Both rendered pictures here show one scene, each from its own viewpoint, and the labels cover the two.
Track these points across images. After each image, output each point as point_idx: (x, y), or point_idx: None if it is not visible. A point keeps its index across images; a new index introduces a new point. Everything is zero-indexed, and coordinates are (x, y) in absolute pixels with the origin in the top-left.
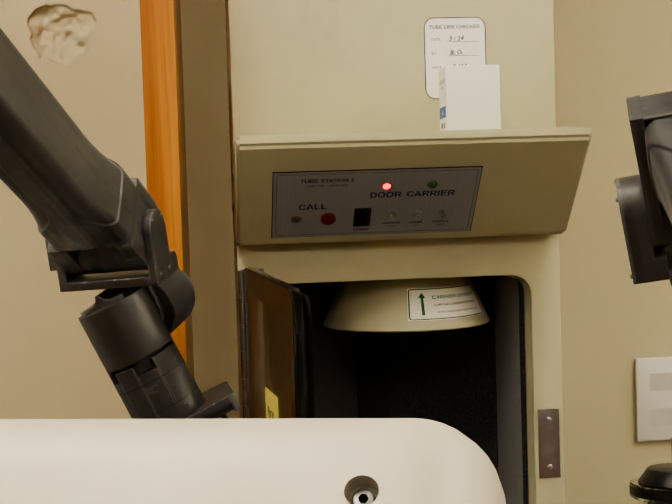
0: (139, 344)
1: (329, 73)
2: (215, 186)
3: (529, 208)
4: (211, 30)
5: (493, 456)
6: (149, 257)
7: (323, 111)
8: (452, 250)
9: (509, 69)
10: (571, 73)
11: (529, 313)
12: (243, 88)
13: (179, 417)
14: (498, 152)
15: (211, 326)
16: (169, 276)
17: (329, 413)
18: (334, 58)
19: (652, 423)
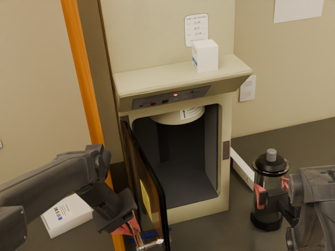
0: (99, 199)
1: (147, 42)
2: (93, 38)
3: (225, 89)
4: None
5: (203, 139)
6: (99, 176)
7: (146, 57)
8: (195, 98)
9: (217, 32)
10: None
11: (220, 110)
12: (113, 53)
13: (116, 215)
14: (218, 81)
15: (99, 85)
16: (102, 156)
17: (148, 128)
18: (149, 36)
19: (244, 96)
